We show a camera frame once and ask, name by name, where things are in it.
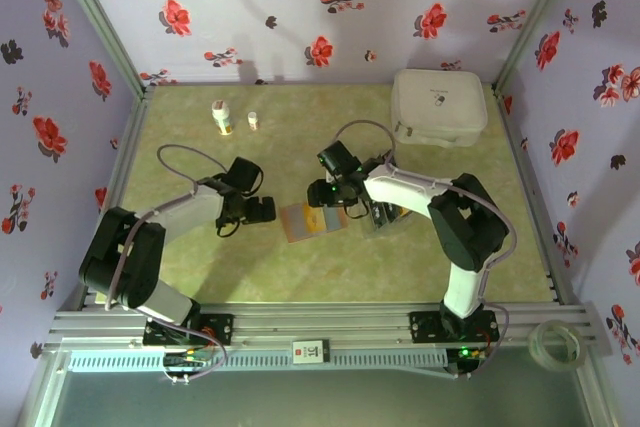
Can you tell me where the brown leather card holder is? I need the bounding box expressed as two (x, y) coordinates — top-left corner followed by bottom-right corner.
(278, 201), (350, 246)

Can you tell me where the yellow card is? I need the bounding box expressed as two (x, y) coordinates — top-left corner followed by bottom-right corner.
(304, 207), (327, 238)

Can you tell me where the grey card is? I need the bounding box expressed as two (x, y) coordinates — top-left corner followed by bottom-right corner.
(285, 205), (308, 242)

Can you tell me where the large white pill bottle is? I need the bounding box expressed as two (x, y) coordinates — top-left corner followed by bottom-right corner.
(211, 100), (235, 137)

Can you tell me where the white fabric zip case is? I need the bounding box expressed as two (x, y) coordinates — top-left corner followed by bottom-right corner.
(391, 68), (489, 149)

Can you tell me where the red and white label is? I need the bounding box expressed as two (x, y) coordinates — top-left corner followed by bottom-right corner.
(291, 340), (331, 366)

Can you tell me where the clear tape roll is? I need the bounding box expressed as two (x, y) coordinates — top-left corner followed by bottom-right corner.
(528, 319), (588, 373)

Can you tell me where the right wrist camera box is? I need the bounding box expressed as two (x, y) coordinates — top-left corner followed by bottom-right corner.
(317, 140), (363, 180)

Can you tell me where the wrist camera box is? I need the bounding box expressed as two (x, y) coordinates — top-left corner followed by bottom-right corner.
(317, 140), (363, 180)
(228, 156), (265, 196)

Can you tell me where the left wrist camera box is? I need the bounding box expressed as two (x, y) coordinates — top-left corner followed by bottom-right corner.
(228, 156), (265, 196)

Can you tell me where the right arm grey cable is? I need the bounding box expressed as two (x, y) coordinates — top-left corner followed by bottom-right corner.
(333, 119), (519, 381)

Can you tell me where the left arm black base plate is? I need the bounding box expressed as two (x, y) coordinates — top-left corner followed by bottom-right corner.
(143, 313), (235, 347)

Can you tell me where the aluminium frame rail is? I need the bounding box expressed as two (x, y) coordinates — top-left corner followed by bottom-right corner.
(42, 301), (612, 354)

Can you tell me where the grey slotted cable duct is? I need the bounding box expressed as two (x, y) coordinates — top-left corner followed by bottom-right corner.
(67, 349), (449, 374)

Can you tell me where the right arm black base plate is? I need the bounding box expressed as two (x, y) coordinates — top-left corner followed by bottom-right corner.
(408, 310), (500, 344)

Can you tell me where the aluminium frame post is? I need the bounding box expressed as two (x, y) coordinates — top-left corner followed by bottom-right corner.
(47, 0), (156, 98)
(492, 0), (585, 93)

